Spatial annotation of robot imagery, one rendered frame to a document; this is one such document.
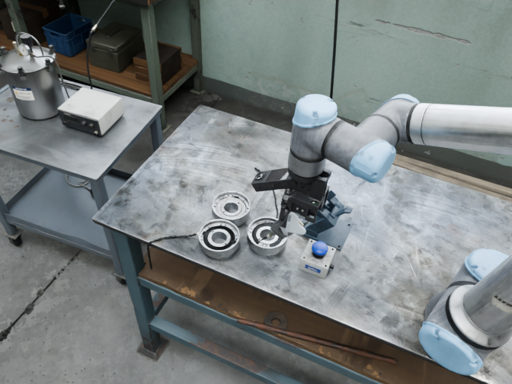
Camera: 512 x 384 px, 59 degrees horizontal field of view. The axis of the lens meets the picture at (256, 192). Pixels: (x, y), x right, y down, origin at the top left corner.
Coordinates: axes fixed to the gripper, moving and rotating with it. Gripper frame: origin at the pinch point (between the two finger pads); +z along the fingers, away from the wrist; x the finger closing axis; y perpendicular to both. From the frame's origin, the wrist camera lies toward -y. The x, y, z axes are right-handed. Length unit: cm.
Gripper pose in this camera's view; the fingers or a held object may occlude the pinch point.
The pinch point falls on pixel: (286, 225)
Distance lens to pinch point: 107.1
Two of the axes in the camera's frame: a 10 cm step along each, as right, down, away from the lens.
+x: 4.5, -6.2, 6.4
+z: -0.5, 7.0, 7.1
